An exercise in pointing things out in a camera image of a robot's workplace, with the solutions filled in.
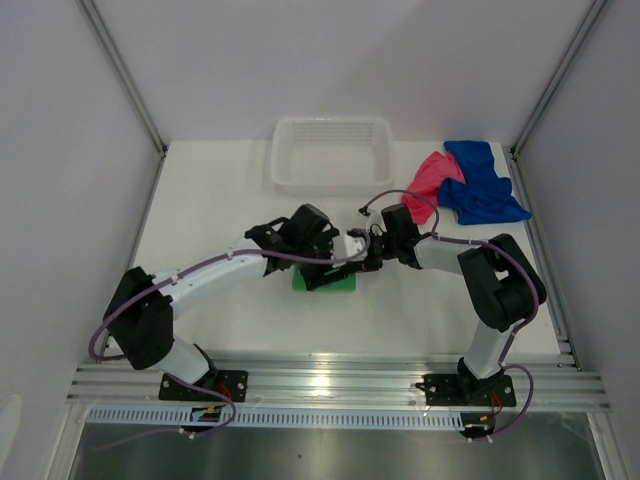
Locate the green microfiber towel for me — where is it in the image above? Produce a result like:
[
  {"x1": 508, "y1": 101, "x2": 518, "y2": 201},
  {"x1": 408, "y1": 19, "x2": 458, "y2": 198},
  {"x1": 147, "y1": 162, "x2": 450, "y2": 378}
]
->
[{"x1": 291, "y1": 268, "x2": 357, "y2": 292}]

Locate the pink microfiber towel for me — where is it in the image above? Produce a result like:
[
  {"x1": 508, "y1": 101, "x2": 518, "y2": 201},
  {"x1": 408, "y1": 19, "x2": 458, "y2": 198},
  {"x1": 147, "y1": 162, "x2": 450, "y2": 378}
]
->
[{"x1": 401, "y1": 152, "x2": 466, "y2": 225}]

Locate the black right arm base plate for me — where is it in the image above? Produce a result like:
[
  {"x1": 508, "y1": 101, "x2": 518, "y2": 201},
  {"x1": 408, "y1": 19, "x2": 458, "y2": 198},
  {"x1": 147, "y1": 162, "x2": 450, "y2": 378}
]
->
[{"x1": 414, "y1": 370, "x2": 516, "y2": 407}]

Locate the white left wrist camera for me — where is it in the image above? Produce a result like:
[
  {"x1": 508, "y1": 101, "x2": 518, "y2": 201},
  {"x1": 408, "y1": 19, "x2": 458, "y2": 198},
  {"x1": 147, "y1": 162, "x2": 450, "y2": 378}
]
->
[{"x1": 332, "y1": 229, "x2": 370, "y2": 263}]

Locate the blue microfiber towel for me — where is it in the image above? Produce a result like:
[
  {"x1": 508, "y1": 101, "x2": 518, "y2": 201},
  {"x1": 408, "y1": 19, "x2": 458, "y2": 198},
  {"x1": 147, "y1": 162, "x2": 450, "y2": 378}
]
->
[{"x1": 438, "y1": 140, "x2": 532, "y2": 225}]

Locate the white plastic basket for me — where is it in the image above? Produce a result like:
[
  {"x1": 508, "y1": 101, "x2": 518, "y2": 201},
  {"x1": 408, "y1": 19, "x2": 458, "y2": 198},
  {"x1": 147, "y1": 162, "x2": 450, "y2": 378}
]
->
[{"x1": 269, "y1": 116, "x2": 395, "y2": 197}]

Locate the aluminium frame post right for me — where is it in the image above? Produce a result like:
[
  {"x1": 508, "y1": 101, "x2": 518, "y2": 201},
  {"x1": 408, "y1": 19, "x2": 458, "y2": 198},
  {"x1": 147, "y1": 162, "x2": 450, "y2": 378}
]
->
[{"x1": 509, "y1": 0, "x2": 614, "y2": 160}]

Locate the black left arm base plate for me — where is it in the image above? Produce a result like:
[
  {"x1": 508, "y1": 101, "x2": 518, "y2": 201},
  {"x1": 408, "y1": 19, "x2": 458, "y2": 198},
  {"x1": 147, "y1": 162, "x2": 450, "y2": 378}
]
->
[{"x1": 158, "y1": 370, "x2": 249, "y2": 403}]

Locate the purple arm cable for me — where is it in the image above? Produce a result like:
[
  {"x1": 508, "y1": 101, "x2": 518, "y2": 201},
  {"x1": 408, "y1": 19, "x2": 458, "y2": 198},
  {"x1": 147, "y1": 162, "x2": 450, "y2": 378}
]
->
[
  {"x1": 359, "y1": 188, "x2": 544, "y2": 446},
  {"x1": 87, "y1": 227, "x2": 374, "y2": 451}
]

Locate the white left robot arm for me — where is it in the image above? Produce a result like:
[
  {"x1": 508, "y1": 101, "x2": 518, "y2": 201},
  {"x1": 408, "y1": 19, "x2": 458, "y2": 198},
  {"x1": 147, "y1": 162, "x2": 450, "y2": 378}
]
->
[{"x1": 103, "y1": 204, "x2": 370, "y2": 400}]

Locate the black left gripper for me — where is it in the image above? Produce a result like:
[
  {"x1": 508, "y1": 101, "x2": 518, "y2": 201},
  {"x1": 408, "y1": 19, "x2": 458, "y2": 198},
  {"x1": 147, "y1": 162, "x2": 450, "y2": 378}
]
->
[{"x1": 294, "y1": 227, "x2": 347, "y2": 290}]

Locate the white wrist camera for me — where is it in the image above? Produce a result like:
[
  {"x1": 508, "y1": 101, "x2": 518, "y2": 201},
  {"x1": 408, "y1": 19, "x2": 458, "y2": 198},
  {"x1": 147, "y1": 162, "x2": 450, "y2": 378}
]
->
[
  {"x1": 358, "y1": 207, "x2": 384, "y2": 236},
  {"x1": 332, "y1": 229, "x2": 370, "y2": 263}
]

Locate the aluminium frame post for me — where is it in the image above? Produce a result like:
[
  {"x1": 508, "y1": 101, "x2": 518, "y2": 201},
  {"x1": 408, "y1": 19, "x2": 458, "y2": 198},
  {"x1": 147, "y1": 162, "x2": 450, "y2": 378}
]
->
[
  {"x1": 509, "y1": 0, "x2": 614, "y2": 160},
  {"x1": 77, "y1": 0, "x2": 169, "y2": 157}
]

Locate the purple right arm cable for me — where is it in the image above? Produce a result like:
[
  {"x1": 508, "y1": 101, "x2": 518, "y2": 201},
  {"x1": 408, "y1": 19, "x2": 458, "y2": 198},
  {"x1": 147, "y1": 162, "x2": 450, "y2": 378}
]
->
[{"x1": 359, "y1": 188, "x2": 544, "y2": 446}]

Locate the aluminium frame post left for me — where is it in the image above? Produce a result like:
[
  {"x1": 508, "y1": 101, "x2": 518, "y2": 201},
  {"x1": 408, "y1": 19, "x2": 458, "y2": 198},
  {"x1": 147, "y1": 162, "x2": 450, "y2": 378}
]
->
[{"x1": 77, "y1": 0, "x2": 169, "y2": 157}]

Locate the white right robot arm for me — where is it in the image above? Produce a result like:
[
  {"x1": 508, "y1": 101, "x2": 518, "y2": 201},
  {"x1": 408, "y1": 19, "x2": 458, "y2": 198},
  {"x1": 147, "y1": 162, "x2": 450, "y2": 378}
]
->
[{"x1": 365, "y1": 203, "x2": 547, "y2": 404}]

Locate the white slotted cable duct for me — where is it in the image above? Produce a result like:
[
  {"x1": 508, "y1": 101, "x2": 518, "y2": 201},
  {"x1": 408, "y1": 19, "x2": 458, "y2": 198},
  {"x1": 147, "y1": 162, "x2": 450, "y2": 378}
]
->
[{"x1": 86, "y1": 405, "x2": 464, "y2": 432}]

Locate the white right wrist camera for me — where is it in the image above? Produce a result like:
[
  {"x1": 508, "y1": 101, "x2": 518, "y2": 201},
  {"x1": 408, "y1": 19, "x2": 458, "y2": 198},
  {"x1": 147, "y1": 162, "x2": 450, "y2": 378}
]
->
[{"x1": 358, "y1": 207, "x2": 384, "y2": 236}]

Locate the aluminium front rail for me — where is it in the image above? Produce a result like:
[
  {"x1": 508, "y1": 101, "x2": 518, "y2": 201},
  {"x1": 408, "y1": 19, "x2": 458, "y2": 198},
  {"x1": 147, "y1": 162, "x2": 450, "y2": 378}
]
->
[{"x1": 66, "y1": 351, "x2": 611, "y2": 413}]

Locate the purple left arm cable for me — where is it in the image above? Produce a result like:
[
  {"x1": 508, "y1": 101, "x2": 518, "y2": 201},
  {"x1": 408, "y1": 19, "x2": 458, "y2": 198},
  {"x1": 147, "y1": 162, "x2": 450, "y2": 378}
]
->
[{"x1": 87, "y1": 227, "x2": 374, "y2": 451}]

